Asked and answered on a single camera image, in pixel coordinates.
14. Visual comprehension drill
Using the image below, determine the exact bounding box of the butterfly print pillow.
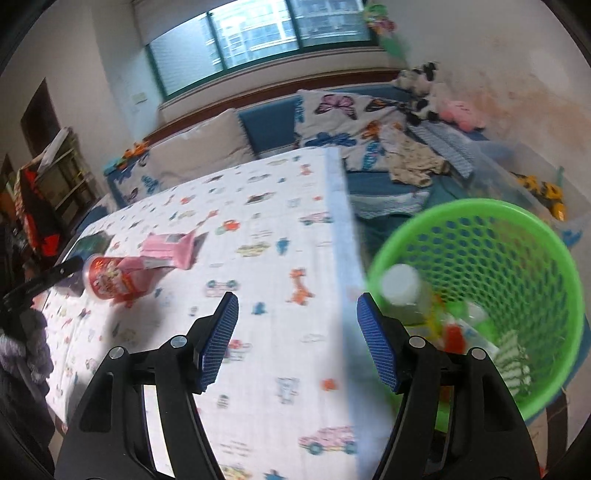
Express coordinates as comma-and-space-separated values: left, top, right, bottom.
111, 154, 155, 206
293, 88, 409, 171

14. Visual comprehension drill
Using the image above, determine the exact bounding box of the beige pillow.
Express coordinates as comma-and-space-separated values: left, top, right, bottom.
148, 108, 257, 190

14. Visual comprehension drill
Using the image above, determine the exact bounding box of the person's left hand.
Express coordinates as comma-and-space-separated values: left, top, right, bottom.
0, 308, 55, 386

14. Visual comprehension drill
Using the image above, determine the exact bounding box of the yellow toy truck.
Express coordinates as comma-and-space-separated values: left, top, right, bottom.
515, 173, 568, 220

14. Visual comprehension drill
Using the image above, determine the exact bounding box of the blue bench cushion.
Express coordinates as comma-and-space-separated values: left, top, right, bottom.
344, 171, 467, 273

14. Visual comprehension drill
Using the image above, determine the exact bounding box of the pink plush toy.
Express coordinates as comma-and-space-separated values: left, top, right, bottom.
438, 99, 488, 132

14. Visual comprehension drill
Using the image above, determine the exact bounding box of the red printed snack cup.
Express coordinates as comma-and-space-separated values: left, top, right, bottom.
82, 254, 160, 303

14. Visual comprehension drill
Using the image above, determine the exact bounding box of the pink wrapper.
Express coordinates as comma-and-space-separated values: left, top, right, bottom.
140, 231, 209, 271

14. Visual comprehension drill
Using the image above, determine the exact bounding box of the clear storage box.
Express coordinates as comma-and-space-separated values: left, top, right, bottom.
462, 141, 583, 241

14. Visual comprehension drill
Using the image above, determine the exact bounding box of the green plastic basket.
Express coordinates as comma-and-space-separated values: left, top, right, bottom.
367, 198, 585, 422

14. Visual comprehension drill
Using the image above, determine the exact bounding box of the orange toy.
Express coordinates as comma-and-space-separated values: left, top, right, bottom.
104, 142, 151, 174

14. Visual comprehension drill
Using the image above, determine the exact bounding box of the black white cow plush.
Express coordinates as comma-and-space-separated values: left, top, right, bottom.
406, 95, 439, 125
392, 62, 439, 95

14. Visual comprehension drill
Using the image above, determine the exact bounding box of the grey striped cloth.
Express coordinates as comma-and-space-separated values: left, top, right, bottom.
409, 122, 485, 178

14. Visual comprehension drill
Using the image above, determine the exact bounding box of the shelf rack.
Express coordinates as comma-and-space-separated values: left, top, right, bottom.
14, 127, 100, 259

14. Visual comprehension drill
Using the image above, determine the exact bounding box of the green framed window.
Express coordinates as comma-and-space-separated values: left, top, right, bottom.
145, 0, 379, 100

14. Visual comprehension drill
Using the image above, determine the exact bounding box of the blue backrest cushion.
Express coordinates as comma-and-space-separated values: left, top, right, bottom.
238, 85, 402, 158

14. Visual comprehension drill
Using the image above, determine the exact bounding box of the dark green packet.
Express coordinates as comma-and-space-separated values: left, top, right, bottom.
53, 231, 115, 296

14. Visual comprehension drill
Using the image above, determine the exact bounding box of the red black bag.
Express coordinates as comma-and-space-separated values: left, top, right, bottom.
16, 168, 61, 257

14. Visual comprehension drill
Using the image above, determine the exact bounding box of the beige printed garment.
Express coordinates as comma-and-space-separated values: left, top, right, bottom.
381, 124, 451, 188

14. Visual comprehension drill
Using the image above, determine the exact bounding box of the clear plastic jar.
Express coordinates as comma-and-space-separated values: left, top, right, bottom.
379, 264, 435, 326

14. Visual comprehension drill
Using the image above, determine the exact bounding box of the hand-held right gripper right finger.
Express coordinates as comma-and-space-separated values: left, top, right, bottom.
356, 292, 541, 480

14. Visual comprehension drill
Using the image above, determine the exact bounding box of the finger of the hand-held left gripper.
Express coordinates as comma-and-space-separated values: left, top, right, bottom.
2, 256, 85, 308

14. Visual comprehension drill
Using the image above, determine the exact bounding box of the pink white small packet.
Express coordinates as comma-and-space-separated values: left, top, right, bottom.
117, 255, 162, 282

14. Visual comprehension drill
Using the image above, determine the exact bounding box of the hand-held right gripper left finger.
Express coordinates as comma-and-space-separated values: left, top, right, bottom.
54, 292, 240, 480

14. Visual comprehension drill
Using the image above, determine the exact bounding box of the flower wall sticker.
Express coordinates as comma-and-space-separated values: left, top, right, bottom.
362, 2, 409, 58

